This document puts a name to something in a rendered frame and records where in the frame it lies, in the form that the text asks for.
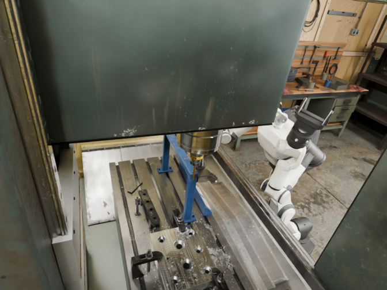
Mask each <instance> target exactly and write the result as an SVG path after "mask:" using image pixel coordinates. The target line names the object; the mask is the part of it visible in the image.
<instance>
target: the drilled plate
mask: <svg viewBox="0 0 387 290"><path fill-rule="evenodd" d="M185 229H186V231H188V232H187V233H185V234H183V235H182V234H181V232H180V231H179V228H178V227H176V228H171V229H168V230H163V231H159V232H154V233H151V234H149V242H150V246H151V250H152V251H159V252H162V253H163V257H162V258H161V259H160V260H156V261H155V265H156V267H157V272H158V275H159V278H160V282H161V286H162V290H203V289H206V288H209V287H213V286H215V285H216V283H215V280H214V278H213V276H212V274H211V268H216V266H215V263H214V261H213V259H212V258H211V255H210V253H209V251H208V249H207V247H206V244H205V242H204V240H203V238H202V236H201V234H200V232H199V230H198V228H197V225H196V223H194V224H189V225H186V226H185ZM188 229H189V230H188ZM186 231H185V232H186ZM175 234H176V235H175ZM161 235H162V237H161ZM177 235H178V236H177ZM189 235H194V236H189ZM163 236H164V237H166V238H164V237H163ZM177 239H180V240H177ZM183 241H184V242H185V243H184V242H183ZM184 257H185V259H184ZM189 258H191V260H190V259H189ZM181 260H182V262H180V261H181ZM172 262H174V263H172ZM201 263H202V264H201ZM180 265H181V266H180ZM206 265H209V266H208V267H207V266H206ZM192 267H193V268H192ZM209 267H210V268H209ZM185 268H187V270H186V269H185ZM202 271H203V272H202ZM205 273H206V274H205ZM209 274H210V275H209ZM175 275H176V276H175ZM194 276H196V277H194ZM189 278H190V279H189ZM196 279H197V280H196ZM179 280H180V281H179ZM176 283H177V284H176Z"/></svg>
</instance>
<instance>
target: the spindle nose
mask: <svg viewBox="0 0 387 290"><path fill-rule="evenodd" d="M222 135H223V129H222V130H215V131H203V132H191V133H178V134H177V144H178V145H179V146H180V147H181V148H182V149H183V150H185V151H187V152H190V153H193V154H199V155H206V154H211V153H213V152H216V151H217V150H218V149H219V147H220V144H221V141H222Z"/></svg>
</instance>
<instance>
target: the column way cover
mask: <svg viewBox="0 0 387 290"><path fill-rule="evenodd" d="M58 176H59V182H60V187H61V190H62V195H63V200H64V205H65V208H66V213H67V218H68V221H69V233H68V235H65V236H62V235H58V236H57V237H56V238H53V241H52V247H53V250H54V254H55V258H56V261H57V264H58V268H59V271H60V275H61V278H62V281H63V284H65V287H66V290H88V286H87V271H86V240H85V226H84V220H83V204H82V200H81V194H80V184H79V180H80V178H79V172H78V166H77V159H76V154H75V148H74V143H73V144H71V145H70V149H65V148H64V149H62V150H60V152H59V163H58Z"/></svg>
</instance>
